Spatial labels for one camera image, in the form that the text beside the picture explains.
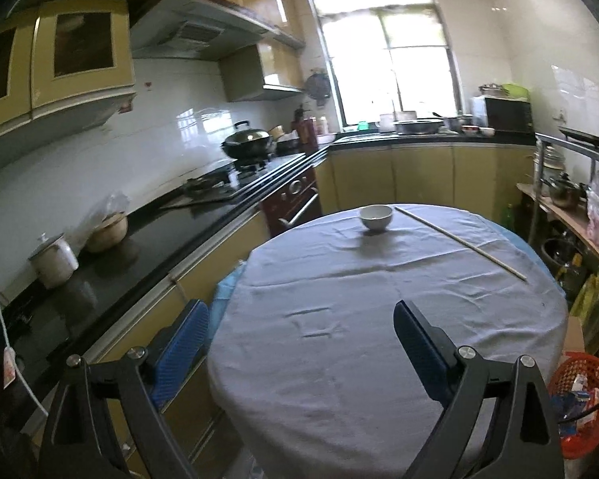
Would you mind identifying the metal basin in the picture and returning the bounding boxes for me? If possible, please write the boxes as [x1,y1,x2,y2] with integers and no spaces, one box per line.
[394,119,445,136]

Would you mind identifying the range hood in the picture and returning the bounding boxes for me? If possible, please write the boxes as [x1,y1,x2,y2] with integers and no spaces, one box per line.
[130,0,306,61]

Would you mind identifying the long wooden stick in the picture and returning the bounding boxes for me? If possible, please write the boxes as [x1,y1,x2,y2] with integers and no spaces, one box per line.
[393,206,529,281]

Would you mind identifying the black wok with lid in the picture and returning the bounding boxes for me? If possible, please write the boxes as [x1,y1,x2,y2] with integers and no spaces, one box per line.
[221,121,277,158]

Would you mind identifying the small wall fan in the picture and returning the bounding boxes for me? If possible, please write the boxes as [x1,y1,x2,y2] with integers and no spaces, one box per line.
[305,72,332,106]

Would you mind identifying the steel pot by window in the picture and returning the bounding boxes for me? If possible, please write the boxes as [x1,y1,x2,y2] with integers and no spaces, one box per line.
[442,115,475,133]

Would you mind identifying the gas stove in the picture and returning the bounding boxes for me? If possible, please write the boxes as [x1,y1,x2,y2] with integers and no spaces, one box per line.
[160,157,281,211]

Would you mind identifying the brown bowl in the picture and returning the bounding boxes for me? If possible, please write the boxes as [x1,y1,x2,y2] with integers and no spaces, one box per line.
[85,212,129,254]

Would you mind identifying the round table with grey cloth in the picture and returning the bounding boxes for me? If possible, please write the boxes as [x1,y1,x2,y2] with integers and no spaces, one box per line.
[207,204,569,479]

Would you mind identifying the black tray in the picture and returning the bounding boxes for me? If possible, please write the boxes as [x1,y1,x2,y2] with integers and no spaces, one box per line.
[559,127,599,153]

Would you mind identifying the orange plastic basket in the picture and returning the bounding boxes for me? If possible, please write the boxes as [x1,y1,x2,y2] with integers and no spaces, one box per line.
[548,352,599,461]

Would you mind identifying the cardboard box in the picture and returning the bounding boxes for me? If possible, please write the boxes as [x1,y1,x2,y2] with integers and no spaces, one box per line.
[561,314,588,355]

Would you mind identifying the clear plastic bag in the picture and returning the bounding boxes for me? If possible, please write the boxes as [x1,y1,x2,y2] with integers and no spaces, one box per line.
[87,191,131,226]

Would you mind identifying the window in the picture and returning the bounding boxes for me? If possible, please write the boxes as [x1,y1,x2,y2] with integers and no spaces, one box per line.
[303,0,463,129]

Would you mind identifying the black cable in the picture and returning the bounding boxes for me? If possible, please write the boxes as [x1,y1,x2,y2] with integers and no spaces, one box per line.
[556,386,599,428]

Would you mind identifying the dark red oven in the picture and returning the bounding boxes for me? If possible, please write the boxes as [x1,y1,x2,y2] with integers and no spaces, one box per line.
[260,167,323,238]

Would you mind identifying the black microwave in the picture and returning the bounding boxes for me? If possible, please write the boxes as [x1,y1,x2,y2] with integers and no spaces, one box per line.
[472,96,534,135]

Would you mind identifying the blue table cover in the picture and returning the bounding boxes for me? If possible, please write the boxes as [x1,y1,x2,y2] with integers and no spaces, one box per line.
[210,224,560,316]

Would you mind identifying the white cable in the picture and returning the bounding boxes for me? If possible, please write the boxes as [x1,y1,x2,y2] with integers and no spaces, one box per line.
[0,238,51,418]

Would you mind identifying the stacked steel pots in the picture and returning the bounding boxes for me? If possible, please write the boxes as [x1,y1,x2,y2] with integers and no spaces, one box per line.
[536,152,565,186]

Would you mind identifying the small dark pan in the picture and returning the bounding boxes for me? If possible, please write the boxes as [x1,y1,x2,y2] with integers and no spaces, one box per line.
[274,127,301,153]

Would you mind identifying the white enamel jar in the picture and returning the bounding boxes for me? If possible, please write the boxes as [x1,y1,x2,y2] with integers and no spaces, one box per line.
[28,233,80,291]

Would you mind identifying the white plug with red label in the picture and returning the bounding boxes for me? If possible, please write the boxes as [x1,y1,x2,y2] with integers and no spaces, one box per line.
[2,344,19,390]

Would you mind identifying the metal shelf rack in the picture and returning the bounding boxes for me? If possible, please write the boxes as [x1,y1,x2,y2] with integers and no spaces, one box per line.
[516,127,599,310]

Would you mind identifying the yellow kitchen base cabinet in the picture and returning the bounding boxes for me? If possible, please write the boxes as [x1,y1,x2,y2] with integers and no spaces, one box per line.
[314,132,541,216]
[0,144,333,479]

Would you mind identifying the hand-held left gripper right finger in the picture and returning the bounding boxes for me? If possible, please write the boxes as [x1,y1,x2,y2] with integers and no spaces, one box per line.
[393,300,565,479]

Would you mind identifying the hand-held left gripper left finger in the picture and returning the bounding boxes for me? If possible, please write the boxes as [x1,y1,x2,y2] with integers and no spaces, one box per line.
[39,299,210,479]

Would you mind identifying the yellow green plastic bag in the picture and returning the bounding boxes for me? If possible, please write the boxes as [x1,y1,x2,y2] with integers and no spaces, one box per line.
[569,273,599,333]

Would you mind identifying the yellow glass-door wall cabinet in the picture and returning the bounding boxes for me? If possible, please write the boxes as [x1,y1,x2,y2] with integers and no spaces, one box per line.
[0,0,137,137]

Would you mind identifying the small yellow wall cabinet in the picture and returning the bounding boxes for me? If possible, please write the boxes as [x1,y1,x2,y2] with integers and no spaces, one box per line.
[218,42,305,103]

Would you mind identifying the steel pot with lid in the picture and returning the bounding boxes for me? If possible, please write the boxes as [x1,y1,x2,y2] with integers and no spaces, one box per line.
[549,174,583,209]

